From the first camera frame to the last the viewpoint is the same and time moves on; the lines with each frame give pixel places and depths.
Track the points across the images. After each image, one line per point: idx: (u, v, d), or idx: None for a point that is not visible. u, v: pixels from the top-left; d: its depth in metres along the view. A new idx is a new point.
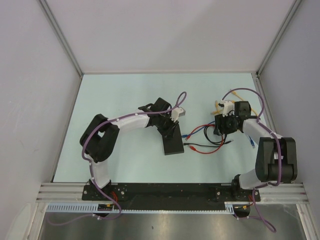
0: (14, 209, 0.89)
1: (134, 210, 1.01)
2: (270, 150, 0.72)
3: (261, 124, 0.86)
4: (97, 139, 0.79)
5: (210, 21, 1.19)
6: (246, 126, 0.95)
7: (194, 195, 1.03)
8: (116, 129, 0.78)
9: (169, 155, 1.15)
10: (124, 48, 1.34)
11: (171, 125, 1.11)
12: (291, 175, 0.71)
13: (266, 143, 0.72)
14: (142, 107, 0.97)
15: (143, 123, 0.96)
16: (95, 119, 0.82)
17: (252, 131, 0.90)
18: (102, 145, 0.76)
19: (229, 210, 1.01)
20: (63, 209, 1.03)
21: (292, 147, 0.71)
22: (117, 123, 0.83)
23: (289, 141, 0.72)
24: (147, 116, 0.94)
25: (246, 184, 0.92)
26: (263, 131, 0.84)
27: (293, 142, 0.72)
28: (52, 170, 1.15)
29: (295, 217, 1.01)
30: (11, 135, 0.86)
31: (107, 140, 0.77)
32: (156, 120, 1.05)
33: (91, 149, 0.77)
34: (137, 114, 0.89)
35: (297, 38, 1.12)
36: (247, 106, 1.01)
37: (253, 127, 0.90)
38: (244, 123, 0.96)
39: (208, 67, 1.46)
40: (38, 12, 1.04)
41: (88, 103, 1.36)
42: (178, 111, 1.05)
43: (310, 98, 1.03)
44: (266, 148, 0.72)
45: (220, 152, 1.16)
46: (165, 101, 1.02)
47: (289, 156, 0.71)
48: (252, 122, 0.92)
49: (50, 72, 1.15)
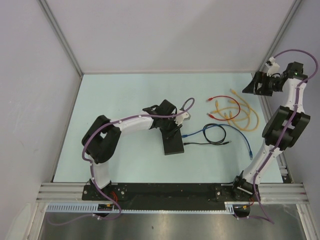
0: (14, 209, 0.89)
1: (134, 210, 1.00)
2: (282, 118, 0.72)
3: (297, 91, 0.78)
4: (99, 139, 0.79)
5: (211, 21, 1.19)
6: (286, 82, 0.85)
7: (194, 195, 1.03)
8: (118, 131, 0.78)
9: (169, 155, 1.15)
10: (124, 47, 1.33)
11: (174, 128, 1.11)
12: (289, 143, 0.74)
13: (281, 111, 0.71)
14: (147, 109, 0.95)
15: (146, 125, 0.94)
16: (97, 119, 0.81)
17: (285, 92, 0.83)
18: (103, 147, 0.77)
19: (229, 210, 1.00)
20: (63, 209, 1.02)
21: (305, 122, 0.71)
22: (119, 125, 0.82)
23: (305, 117, 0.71)
24: (151, 118, 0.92)
25: (248, 171, 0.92)
26: (292, 98, 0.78)
27: (308, 120, 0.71)
28: (52, 170, 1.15)
29: (295, 217, 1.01)
30: (11, 134, 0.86)
31: (109, 142, 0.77)
32: (160, 122, 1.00)
33: (91, 149, 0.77)
34: (140, 116, 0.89)
35: (298, 37, 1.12)
36: (299, 67, 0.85)
37: (288, 90, 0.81)
38: (287, 79, 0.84)
39: (208, 67, 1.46)
40: (38, 11, 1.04)
41: (89, 103, 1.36)
42: (184, 116, 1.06)
43: (310, 96, 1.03)
44: (280, 115, 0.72)
45: (219, 153, 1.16)
46: (170, 103, 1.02)
47: (297, 128, 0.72)
48: (292, 82, 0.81)
49: (50, 72, 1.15)
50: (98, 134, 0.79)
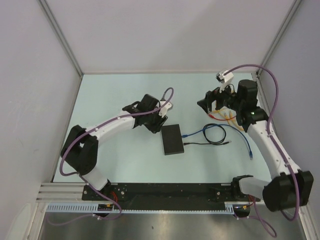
0: (13, 210, 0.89)
1: (135, 210, 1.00)
2: (288, 190, 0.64)
3: (273, 139, 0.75)
4: (78, 150, 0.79)
5: (210, 21, 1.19)
6: (253, 130, 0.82)
7: (194, 195, 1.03)
8: (94, 140, 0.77)
9: (169, 155, 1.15)
10: (123, 47, 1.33)
11: (159, 121, 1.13)
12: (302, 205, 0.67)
13: (283, 185, 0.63)
14: (128, 108, 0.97)
15: (128, 125, 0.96)
16: (72, 130, 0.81)
17: (258, 142, 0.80)
18: (82, 158, 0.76)
19: (229, 210, 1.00)
20: (62, 209, 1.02)
21: (310, 182, 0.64)
22: (96, 132, 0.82)
23: (307, 175, 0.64)
24: (131, 118, 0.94)
25: (247, 190, 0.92)
26: (274, 151, 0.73)
27: (312, 177, 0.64)
28: (52, 170, 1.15)
29: (296, 217, 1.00)
30: (11, 134, 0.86)
31: (85, 154, 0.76)
32: (143, 119, 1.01)
33: (72, 161, 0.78)
34: (119, 118, 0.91)
35: (298, 37, 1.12)
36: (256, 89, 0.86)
37: (262, 140, 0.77)
38: (250, 124, 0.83)
39: (207, 67, 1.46)
40: (38, 11, 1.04)
41: (89, 103, 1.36)
42: (167, 107, 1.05)
43: (310, 97, 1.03)
44: (284, 190, 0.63)
45: (219, 153, 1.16)
46: (153, 97, 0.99)
47: (304, 190, 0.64)
48: (260, 130, 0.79)
49: (49, 72, 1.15)
50: (75, 145, 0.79)
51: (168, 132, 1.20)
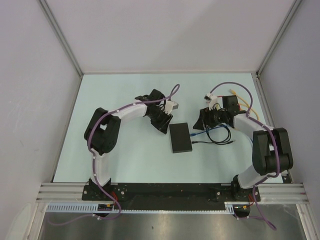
0: (14, 210, 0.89)
1: (134, 210, 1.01)
2: (265, 143, 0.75)
3: (251, 119, 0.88)
4: (100, 131, 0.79)
5: (210, 22, 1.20)
6: (239, 122, 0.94)
7: (194, 195, 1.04)
8: (117, 119, 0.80)
9: (177, 153, 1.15)
10: (124, 47, 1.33)
11: (165, 118, 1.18)
12: (288, 164, 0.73)
13: (260, 136, 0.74)
14: (139, 98, 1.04)
15: (142, 111, 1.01)
16: (95, 113, 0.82)
17: (244, 127, 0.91)
18: (106, 137, 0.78)
19: (229, 210, 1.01)
20: (63, 209, 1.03)
21: (285, 136, 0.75)
22: (118, 114, 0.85)
23: (281, 131, 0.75)
24: (144, 105, 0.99)
25: (246, 183, 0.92)
26: (254, 125, 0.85)
27: (285, 132, 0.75)
28: (52, 171, 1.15)
29: (295, 217, 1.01)
30: (10, 134, 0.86)
31: (110, 131, 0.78)
32: (152, 109, 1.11)
33: (96, 141, 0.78)
34: (134, 103, 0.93)
35: (297, 38, 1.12)
36: (236, 101, 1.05)
37: (245, 123, 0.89)
38: (235, 118, 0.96)
39: (207, 67, 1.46)
40: (38, 11, 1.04)
41: (89, 103, 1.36)
42: (171, 104, 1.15)
43: (310, 98, 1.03)
44: (262, 141, 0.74)
45: (220, 152, 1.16)
46: (160, 92, 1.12)
47: (283, 144, 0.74)
48: (241, 117, 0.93)
49: (50, 72, 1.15)
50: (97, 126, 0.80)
51: (175, 130, 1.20)
